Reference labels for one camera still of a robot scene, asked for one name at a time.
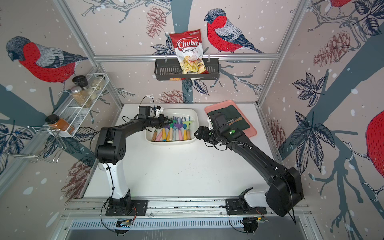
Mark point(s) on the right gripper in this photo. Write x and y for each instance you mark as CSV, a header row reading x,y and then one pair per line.
x,y
202,133

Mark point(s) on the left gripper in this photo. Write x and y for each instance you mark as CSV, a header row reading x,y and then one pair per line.
x,y
162,122

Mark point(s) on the green rake wooden handle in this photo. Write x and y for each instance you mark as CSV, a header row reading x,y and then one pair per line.
x,y
154,137

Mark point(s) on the purple rake pink handle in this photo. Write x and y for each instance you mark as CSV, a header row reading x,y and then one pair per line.
x,y
159,137
179,129

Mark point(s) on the teal rake yellow handle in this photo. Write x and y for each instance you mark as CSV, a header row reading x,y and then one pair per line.
x,y
164,134

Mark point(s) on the blue claw rake yellow handle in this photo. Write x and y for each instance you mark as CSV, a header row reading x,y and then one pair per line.
x,y
184,132

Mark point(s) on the light blue rake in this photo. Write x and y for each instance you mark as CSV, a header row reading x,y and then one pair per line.
x,y
175,134

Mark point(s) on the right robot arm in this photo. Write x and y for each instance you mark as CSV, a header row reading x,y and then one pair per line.
x,y
285,185

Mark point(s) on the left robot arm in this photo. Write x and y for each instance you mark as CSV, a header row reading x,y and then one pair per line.
x,y
111,148

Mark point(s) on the white storage box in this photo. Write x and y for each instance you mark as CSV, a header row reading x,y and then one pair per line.
x,y
170,114

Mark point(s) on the dark green cloth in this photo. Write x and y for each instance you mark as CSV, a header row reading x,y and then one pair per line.
x,y
232,113

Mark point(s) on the pink tray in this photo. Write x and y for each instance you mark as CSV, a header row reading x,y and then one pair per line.
x,y
249,132

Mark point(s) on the clear spice jar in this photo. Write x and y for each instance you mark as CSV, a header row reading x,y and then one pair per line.
x,y
98,83

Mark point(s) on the silver lid spice jar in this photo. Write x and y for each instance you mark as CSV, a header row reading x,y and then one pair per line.
x,y
81,97

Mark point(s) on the Chuba cassava chips bag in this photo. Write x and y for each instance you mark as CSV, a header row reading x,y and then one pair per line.
x,y
189,50

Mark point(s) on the black lid spice jar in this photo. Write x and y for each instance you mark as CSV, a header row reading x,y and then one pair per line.
x,y
81,81

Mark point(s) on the orange spice jar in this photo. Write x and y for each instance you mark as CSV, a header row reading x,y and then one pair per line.
x,y
58,123

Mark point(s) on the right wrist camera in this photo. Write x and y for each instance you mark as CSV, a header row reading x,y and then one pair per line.
x,y
218,121

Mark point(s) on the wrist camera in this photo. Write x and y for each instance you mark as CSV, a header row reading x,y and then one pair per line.
x,y
146,112
218,121

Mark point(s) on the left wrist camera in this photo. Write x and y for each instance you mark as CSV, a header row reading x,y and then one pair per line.
x,y
146,112

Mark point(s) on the black wall basket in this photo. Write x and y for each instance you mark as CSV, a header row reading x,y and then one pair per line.
x,y
165,70

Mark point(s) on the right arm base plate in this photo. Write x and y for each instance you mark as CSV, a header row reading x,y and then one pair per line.
x,y
249,202

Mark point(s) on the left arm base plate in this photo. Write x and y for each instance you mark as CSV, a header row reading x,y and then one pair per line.
x,y
126,207

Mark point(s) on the white wire spice rack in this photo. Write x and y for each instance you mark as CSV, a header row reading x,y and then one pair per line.
x,y
74,114

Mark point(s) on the wire cup holder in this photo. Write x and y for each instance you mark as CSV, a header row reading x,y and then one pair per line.
x,y
33,144

